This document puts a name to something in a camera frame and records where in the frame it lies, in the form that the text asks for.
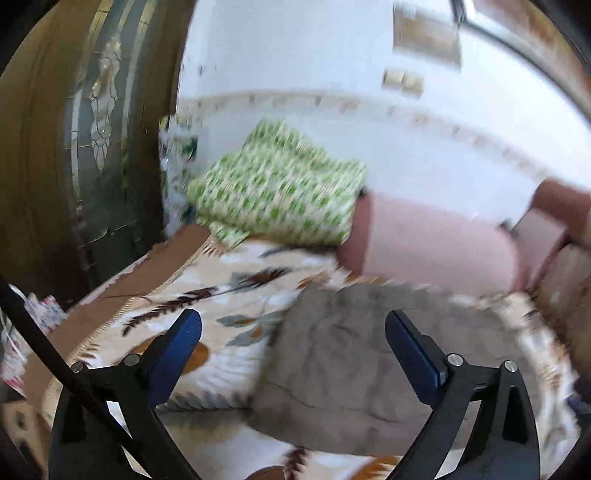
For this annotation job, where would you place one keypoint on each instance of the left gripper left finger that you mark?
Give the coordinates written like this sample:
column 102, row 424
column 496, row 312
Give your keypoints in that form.
column 106, row 426

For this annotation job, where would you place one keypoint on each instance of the olive quilted hooded jacket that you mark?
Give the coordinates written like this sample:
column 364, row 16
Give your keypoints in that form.
column 332, row 383

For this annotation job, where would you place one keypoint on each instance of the leaf pattern plush blanket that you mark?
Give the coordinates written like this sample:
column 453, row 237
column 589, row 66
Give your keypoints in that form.
column 243, row 297

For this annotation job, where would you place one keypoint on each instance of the striped brown sofa backrest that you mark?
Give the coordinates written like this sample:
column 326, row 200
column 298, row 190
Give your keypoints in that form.
column 563, row 300

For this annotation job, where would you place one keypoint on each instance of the green checkered folded quilt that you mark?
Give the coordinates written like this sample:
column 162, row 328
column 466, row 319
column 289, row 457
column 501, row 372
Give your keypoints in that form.
column 281, row 186

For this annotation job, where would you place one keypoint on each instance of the pink armrest cushion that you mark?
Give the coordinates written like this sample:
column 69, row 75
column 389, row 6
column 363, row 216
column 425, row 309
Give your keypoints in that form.
column 556, row 216

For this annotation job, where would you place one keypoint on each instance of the pink bolster cushion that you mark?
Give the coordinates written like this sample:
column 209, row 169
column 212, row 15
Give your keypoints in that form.
column 409, row 242

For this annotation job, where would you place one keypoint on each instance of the floral patterned bag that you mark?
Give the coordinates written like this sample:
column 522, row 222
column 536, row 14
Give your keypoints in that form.
column 177, row 152

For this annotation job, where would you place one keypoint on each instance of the dark stained glass door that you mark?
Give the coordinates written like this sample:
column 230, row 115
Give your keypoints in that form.
column 81, row 99

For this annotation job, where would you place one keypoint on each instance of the gold wall switch plate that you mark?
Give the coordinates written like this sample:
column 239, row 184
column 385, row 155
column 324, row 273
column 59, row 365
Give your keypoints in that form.
column 406, row 82

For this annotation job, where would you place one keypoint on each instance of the framed wall picture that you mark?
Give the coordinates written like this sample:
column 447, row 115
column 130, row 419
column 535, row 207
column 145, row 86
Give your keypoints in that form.
column 428, row 29

